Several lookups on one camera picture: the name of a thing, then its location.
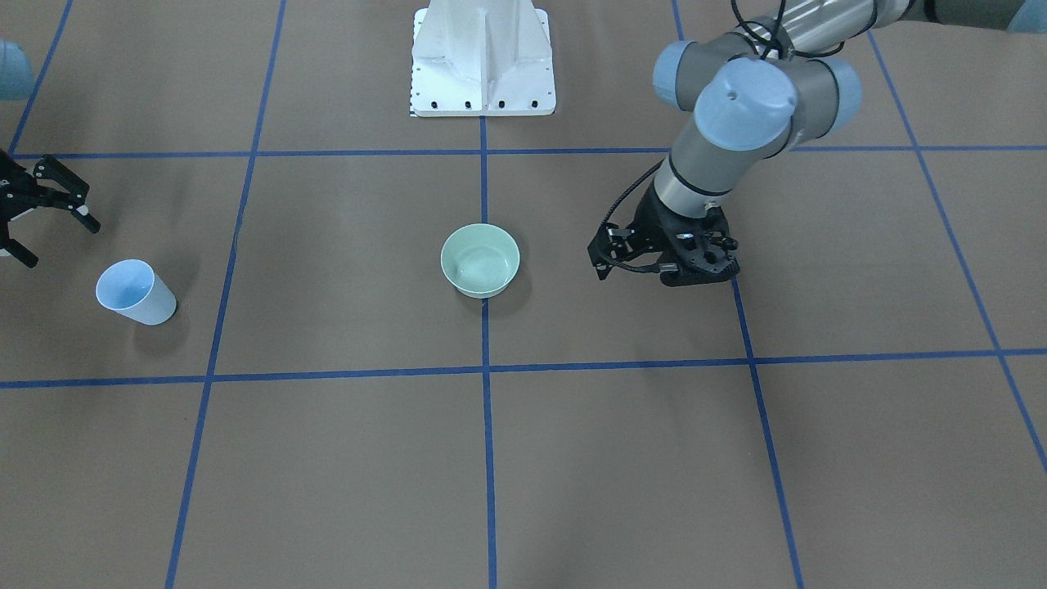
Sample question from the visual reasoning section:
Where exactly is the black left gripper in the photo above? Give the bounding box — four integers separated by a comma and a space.
586, 182, 729, 281

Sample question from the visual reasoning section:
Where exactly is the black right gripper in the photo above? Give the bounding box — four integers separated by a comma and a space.
1, 151, 101, 268

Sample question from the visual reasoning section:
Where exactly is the light blue plastic cup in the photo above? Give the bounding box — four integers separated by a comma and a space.
95, 259, 178, 326

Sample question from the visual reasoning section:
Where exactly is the green bowl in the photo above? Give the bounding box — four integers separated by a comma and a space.
440, 223, 521, 299

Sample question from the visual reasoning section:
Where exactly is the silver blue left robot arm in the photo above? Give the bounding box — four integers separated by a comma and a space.
587, 1, 1045, 287

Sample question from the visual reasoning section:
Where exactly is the brown paper table mat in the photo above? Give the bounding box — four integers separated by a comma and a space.
2, 1, 1046, 588

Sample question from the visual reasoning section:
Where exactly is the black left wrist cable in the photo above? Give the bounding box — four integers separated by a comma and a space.
597, 159, 665, 246

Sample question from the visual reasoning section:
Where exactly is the white camera stand base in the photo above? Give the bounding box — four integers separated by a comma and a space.
409, 1, 557, 117

